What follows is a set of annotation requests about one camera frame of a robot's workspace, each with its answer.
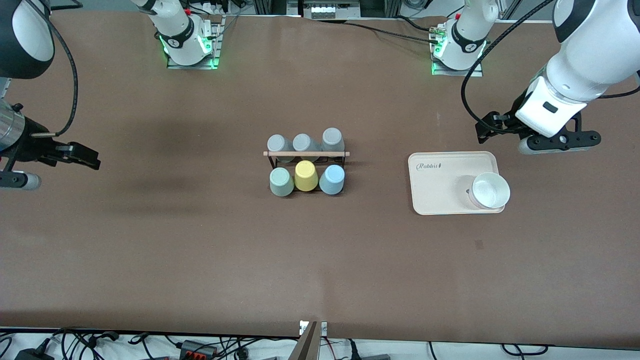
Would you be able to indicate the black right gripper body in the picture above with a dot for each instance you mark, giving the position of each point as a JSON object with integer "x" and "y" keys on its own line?
{"x": 34, "y": 148}

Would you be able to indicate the black power adapter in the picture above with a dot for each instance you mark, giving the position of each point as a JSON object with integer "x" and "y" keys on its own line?
{"x": 32, "y": 355}

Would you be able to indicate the beige tray with Rabbit print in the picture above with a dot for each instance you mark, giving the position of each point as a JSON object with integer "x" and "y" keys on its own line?
{"x": 440, "y": 185}

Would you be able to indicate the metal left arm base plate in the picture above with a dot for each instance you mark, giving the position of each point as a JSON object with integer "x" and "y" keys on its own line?
{"x": 475, "y": 73}

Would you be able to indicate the light blue plastic cup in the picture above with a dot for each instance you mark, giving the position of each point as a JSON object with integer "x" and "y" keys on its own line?
{"x": 332, "y": 180}

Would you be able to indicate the grey orange-lever terminal block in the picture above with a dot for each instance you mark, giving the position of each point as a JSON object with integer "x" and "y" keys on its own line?
{"x": 197, "y": 349}

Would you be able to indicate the mint green plastic cup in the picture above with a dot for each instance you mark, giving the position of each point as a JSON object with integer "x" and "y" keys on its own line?
{"x": 281, "y": 182}

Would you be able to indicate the white bowl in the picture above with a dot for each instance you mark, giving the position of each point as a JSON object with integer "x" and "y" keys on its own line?
{"x": 492, "y": 190}

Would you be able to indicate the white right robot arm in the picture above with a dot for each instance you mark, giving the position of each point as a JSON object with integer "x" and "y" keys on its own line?
{"x": 175, "y": 30}

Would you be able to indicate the wooden post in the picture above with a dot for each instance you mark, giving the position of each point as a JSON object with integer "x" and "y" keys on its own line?
{"x": 306, "y": 347}

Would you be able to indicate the grey power strip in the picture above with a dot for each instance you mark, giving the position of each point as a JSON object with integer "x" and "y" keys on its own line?
{"x": 327, "y": 10}

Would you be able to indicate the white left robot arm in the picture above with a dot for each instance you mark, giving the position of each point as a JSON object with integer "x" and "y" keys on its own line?
{"x": 590, "y": 50}

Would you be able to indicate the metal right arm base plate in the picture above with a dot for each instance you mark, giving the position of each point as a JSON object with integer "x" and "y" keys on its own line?
{"x": 216, "y": 55}

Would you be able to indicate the grey plastic cup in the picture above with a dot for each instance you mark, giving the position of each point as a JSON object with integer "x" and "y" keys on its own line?
{"x": 279, "y": 146}
{"x": 304, "y": 144}
{"x": 332, "y": 139}

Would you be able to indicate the white label bracket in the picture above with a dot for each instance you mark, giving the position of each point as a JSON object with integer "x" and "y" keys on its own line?
{"x": 322, "y": 327}

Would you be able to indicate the yellow plastic cup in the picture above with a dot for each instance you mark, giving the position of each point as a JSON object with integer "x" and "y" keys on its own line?
{"x": 306, "y": 177}

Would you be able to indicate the brown table cover mat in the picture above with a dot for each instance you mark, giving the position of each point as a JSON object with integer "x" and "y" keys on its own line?
{"x": 200, "y": 250}

